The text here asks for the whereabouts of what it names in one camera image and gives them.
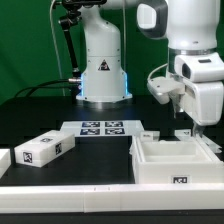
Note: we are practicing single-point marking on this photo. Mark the white marker base plate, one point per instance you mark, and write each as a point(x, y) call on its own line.
point(103, 128)

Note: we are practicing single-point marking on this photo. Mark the white cabinet body box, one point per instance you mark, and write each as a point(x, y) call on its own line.
point(175, 162)

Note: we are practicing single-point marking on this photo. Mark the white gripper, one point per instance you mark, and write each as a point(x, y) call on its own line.
point(202, 94)

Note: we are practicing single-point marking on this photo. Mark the white front fence rail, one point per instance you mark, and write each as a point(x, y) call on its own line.
point(110, 198)

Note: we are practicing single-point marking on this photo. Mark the white left fence piece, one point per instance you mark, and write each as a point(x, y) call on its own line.
point(5, 161)

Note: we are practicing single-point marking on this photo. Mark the white cabinet top block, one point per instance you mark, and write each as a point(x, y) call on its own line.
point(43, 149)

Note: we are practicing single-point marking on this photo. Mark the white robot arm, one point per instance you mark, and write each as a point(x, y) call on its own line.
point(188, 25)

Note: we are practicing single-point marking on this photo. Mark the white cabinet door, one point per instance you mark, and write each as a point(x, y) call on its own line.
point(149, 135)
point(185, 135)

